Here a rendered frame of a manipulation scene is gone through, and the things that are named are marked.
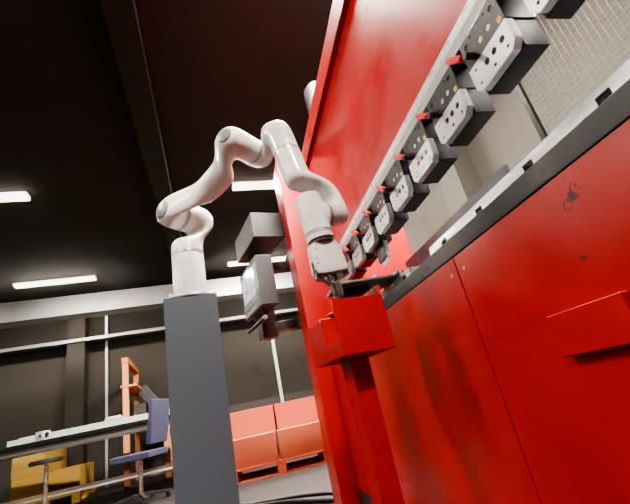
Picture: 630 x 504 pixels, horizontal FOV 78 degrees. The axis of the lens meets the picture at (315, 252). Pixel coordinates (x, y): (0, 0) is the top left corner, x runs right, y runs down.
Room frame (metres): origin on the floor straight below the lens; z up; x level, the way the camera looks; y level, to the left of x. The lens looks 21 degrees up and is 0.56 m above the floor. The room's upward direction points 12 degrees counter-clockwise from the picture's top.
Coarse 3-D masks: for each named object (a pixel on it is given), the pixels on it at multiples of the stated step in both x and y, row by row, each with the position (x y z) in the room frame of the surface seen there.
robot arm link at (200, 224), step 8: (200, 208) 1.38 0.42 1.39; (192, 216) 1.34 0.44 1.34; (200, 216) 1.37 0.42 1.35; (208, 216) 1.40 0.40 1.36; (192, 224) 1.36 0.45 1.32; (200, 224) 1.38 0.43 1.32; (208, 224) 1.40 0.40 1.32; (192, 232) 1.39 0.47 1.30; (200, 232) 1.37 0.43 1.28; (208, 232) 1.41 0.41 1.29; (176, 240) 1.32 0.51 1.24; (184, 240) 1.31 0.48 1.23; (192, 240) 1.32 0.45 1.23; (200, 240) 1.36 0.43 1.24; (176, 248) 1.31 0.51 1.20; (184, 248) 1.31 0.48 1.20; (192, 248) 1.32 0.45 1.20; (200, 248) 1.35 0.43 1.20
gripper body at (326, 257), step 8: (320, 240) 1.04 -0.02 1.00; (328, 240) 1.05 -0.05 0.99; (312, 248) 1.03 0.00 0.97; (320, 248) 1.04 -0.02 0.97; (328, 248) 1.05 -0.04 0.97; (336, 248) 1.06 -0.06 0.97; (312, 256) 1.04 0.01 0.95; (320, 256) 1.04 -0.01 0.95; (328, 256) 1.04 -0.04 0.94; (336, 256) 1.05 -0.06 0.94; (312, 264) 1.06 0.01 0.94; (320, 264) 1.04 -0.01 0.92; (328, 264) 1.04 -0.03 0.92; (336, 264) 1.05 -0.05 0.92; (344, 264) 1.07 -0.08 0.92; (312, 272) 1.06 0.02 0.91; (320, 272) 1.04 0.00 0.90; (328, 272) 1.05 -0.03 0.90
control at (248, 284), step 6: (252, 270) 2.57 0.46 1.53; (246, 276) 2.71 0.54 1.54; (252, 276) 2.59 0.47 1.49; (246, 282) 2.73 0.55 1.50; (252, 282) 2.61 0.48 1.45; (246, 288) 2.75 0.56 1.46; (252, 288) 2.62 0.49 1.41; (246, 294) 2.77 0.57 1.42; (252, 294) 2.64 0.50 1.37; (252, 300) 2.66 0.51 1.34; (246, 306) 2.81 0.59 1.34
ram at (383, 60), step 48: (384, 0) 0.98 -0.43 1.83; (432, 0) 0.80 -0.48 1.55; (480, 0) 0.67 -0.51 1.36; (384, 48) 1.08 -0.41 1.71; (432, 48) 0.87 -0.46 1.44; (336, 96) 1.59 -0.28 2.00; (384, 96) 1.18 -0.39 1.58; (336, 144) 1.76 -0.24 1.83; (384, 144) 1.29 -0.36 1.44; (336, 240) 2.15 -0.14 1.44
